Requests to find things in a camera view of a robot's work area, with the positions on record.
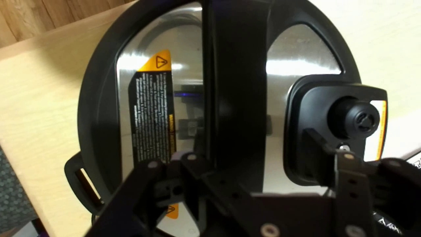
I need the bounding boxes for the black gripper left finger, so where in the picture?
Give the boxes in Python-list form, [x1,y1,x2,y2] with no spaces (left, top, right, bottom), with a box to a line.
[84,151,267,237]

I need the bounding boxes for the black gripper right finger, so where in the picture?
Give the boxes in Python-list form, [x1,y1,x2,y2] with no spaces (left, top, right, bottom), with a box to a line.
[301,125,421,237]

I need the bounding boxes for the black rice cooker lid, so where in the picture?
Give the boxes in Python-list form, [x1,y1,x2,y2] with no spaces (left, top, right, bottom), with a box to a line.
[76,0,389,237]

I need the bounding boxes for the grey patterned chair cushion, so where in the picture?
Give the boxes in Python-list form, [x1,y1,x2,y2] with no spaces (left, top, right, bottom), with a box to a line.
[0,146,43,237]

